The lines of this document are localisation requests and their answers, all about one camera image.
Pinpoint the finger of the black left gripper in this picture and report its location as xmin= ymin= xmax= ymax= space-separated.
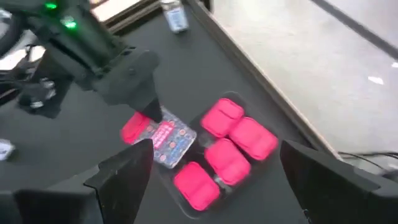
xmin=104 ymin=49 xmax=163 ymax=124

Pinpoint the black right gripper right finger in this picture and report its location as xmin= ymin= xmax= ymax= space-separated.
xmin=279 ymin=139 xmax=382 ymax=224

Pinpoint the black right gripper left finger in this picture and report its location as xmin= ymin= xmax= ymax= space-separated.
xmin=83 ymin=138 xmax=155 ymax=224

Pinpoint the pink cube with cap bottom-left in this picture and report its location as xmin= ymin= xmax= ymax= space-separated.
xmin=119 ymin=105 xmax=198 ymax=170

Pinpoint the grey translucent plastic bin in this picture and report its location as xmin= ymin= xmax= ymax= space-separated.
xmin=157 ymin=90 xmax=280 ymax=220

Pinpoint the smoked paprika tin red lid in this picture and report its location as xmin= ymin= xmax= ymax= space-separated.
xmin=228 ymin=116 xmax=279 ymax=162

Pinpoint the pink cube with cap top-left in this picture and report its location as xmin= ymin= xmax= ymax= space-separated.
xmin=200 ymin=98 xmax=246 ymax=139

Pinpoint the bagel seasoning jar white lid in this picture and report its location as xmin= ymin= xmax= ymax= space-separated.
xmin=160 ymin=0 xmax=190 ymax=34
xmin=0 ymin=138 xmax=16 ymax=162

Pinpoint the wooden table board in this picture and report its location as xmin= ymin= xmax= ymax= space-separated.
xmin=90 ymin=0 xmax=147 ymax=22

